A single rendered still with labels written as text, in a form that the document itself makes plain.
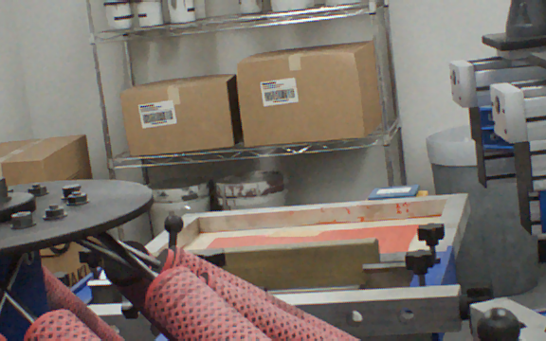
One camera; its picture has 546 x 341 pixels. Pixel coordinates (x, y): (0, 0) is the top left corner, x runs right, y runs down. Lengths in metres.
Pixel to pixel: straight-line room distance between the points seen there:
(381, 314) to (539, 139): 0.68
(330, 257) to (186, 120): 3.47
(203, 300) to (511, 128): 1.28
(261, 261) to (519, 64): 0.99
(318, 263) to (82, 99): 4.13
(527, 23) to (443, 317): 1.20
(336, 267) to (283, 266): 0.08
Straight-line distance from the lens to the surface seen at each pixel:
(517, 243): 5.20
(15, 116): 5.94
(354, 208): 2.49
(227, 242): 2.47
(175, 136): 5.36
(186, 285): 1.03
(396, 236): 2.35
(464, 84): 2.70
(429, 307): 1.65
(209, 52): 5.75
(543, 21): 2.72
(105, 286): 1.99
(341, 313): 1.67
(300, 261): 1.91
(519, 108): 2.22
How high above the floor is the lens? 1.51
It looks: 10 degrees down
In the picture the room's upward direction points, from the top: 7 degrees counter-clockwise
